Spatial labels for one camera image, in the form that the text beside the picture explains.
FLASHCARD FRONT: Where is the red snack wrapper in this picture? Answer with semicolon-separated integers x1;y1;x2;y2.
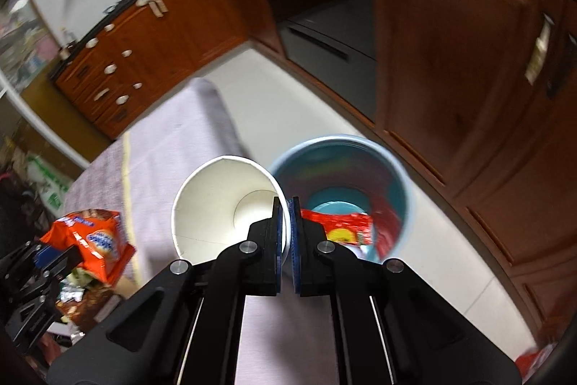
300;208;375;248

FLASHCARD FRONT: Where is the pale door sticker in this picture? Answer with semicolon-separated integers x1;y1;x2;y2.
524;21;554;86

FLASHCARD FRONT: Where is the silver foil wrapper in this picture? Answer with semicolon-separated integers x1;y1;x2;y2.
55;272;97;314

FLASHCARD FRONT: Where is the white paper cup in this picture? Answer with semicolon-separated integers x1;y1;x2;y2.
171;155;289;266

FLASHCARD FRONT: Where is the wooden base cabinet with drawers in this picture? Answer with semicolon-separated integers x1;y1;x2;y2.
53;0;282;141

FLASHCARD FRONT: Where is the blue plastic bin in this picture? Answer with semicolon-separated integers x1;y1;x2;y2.
269;134;414;264

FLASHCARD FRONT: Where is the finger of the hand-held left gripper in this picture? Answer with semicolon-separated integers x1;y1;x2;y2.
43;246;84;283
9;243;54;274

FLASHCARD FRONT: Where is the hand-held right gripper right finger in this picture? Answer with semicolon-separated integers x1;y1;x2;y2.
288;196;522;385

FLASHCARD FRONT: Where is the green and white plastic bag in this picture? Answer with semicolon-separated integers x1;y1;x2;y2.
23;154;72;211

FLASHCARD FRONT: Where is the orange snack packet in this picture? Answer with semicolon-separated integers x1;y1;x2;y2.
40;209;137;287

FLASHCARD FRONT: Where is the tall wooden door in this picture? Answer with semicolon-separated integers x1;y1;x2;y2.
364;0;577;336

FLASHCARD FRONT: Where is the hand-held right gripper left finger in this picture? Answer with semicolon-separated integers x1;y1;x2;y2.
47;196;289;385

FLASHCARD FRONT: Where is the grey steel appliance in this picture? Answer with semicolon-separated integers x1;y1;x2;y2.
277;0;378;122

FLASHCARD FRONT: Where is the red plastic bag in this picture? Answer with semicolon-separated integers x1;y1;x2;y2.
514;344;560;382

